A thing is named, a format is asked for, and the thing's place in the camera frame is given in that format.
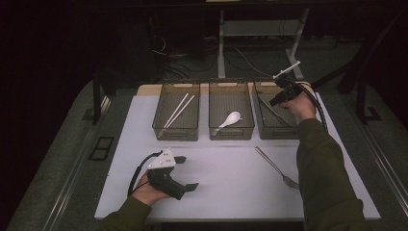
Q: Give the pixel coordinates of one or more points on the person's left hand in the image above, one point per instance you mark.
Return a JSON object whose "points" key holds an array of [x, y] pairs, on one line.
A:
{"points": [[147, 194]]}

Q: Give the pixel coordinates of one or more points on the black slanted stand leg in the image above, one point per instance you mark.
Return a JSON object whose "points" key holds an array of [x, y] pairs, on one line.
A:
{"points": [[348, 82]]}

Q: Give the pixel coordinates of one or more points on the metal fork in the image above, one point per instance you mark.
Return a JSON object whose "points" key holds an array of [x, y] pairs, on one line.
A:
{"points": [[291, 183]]}

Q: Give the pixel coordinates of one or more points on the metal floor rail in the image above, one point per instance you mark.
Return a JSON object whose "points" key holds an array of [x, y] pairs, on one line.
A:
{"points": [[72, 179], [383, 163]]}

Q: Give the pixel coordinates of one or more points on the transparent brown plastic bin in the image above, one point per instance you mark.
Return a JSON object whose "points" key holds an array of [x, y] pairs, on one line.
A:
{"points": [[179, 128], [272, 128], [224, 99]]}

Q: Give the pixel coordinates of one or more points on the person's right hand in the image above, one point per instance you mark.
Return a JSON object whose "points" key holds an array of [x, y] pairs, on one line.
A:
{"points": [[301, 107]]}

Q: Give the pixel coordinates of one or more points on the white table mat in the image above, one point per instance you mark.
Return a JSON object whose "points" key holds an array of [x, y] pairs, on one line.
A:
{"points": [[224, 199]]}

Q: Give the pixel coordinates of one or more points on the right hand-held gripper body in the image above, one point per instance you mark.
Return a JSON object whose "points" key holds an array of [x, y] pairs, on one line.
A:
{"points": [[288, 91]]}

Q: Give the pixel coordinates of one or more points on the white ceramic spoon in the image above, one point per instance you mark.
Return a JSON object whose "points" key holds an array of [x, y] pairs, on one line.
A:
{"points": [[232, 117]]}

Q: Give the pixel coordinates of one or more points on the black metal stand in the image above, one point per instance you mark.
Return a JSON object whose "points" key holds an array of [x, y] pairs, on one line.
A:
{"points": [[361, 102]]}

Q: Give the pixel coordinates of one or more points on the white chopstick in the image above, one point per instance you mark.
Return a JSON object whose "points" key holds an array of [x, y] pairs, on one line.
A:
{"points": [[180, 106], [180, 112]]}

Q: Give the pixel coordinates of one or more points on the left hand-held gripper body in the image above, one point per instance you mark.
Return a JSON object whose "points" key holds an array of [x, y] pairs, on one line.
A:
{"points": [[165, 183]]}

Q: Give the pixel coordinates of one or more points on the white metal desk frame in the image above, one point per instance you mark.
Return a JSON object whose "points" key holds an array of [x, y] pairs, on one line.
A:
{"points": [[221, 48]]}

